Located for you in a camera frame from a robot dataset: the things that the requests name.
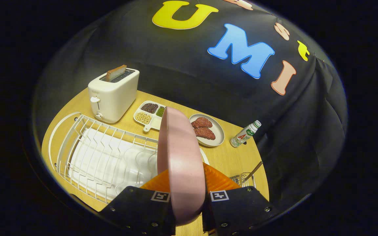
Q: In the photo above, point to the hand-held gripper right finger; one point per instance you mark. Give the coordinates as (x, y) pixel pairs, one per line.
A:
(238, 209)

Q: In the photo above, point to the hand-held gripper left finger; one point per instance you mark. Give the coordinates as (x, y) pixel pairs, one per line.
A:
(136, 209)

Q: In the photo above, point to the pink plate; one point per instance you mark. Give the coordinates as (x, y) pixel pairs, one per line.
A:
(182, 164)

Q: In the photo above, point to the grey plate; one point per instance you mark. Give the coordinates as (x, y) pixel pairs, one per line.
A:
(218, 137)

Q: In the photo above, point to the white green drink bottle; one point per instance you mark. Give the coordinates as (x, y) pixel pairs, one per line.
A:
(243, 136)

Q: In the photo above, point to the red meat piece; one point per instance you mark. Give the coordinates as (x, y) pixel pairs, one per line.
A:
(205, 133)
(202, 122)

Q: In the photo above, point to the white divided bean tray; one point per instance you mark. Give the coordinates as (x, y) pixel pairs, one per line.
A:
(144, 118)

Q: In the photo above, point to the white toaster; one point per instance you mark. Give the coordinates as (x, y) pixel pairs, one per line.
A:
(113, 98)

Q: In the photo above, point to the black backdrop cloth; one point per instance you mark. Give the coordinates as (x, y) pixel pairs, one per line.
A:
(192, 82)

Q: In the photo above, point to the brown toast slice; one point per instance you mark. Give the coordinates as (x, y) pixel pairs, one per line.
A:
(116, 72)

